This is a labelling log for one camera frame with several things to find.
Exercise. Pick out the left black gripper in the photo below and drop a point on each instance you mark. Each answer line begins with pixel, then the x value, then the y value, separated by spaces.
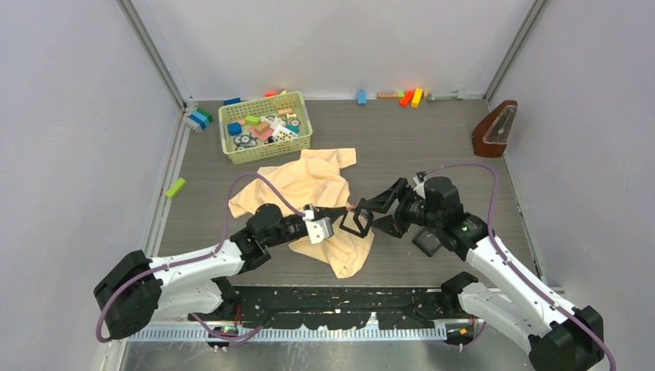
pixel 333 213

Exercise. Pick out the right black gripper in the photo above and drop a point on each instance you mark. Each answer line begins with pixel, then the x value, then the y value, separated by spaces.
pixel 384 202

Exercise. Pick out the black square frame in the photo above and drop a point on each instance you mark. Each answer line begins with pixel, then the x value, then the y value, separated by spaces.
pixel 427 241
pixel 357 221

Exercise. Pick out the cream yellow garment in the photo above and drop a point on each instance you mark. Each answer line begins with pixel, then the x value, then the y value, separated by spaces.
pixel 315 178

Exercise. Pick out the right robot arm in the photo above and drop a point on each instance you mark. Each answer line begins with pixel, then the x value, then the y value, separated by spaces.
pixel 555 333

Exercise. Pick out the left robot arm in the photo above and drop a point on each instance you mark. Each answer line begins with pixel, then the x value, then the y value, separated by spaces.
pixel 140 289

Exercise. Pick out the pink block in basket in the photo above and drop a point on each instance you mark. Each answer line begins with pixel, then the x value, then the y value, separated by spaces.
pixel 263 135

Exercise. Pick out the green plastic basket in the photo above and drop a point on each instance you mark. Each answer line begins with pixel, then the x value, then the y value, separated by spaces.
pixel 285 113

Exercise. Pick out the orange block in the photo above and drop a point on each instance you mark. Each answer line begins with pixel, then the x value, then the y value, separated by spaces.
pixel 407 98

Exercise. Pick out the tan wooden block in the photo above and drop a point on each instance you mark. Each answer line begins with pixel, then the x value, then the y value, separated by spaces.
pixel 387 95

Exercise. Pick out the light blue block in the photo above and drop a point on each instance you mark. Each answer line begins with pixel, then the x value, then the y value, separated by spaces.
pixel 361 97

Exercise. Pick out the green block in basket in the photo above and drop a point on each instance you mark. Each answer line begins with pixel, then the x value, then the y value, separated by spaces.
pixel 252 120

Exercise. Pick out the brown metronome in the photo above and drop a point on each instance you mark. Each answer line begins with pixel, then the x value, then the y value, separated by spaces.
pixel 489 137

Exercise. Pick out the blue cube in basket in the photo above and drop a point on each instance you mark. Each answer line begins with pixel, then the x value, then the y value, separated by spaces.
pixel 234 128

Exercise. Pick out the blue block behind basket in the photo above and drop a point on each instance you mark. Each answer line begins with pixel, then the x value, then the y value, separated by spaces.
pixel 231 101

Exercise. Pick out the blue green stacked blocks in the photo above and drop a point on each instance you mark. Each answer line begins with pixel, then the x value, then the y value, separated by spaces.
pixel 199 120

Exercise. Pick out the lime green block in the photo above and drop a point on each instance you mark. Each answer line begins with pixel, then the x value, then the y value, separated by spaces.
pixel 175 188

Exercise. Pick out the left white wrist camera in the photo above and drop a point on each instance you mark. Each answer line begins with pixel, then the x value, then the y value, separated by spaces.
pixel 317 231

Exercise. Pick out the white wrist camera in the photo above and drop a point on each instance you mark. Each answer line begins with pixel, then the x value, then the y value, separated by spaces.
pixel 419 184
pixel 317 231

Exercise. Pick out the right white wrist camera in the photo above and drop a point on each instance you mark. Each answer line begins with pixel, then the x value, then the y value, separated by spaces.
pixel 419 184

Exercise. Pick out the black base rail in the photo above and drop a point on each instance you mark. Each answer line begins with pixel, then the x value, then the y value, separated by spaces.
pixel 337 308

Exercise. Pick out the yellow block at wall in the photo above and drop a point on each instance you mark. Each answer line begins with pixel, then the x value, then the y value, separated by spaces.
pixel 417 97

